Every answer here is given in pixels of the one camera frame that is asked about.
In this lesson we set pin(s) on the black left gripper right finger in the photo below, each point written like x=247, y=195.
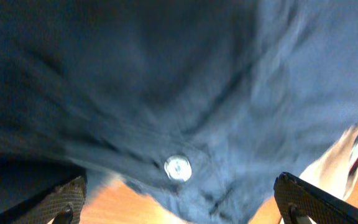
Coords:
x=300, y=202

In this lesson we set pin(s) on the silver shorts button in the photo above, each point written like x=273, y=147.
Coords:
x=178, y=168

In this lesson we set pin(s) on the dark blue denim shorts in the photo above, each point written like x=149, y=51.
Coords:
x=243, y=89

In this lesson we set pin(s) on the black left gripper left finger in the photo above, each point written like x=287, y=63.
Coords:
x=62, y=203

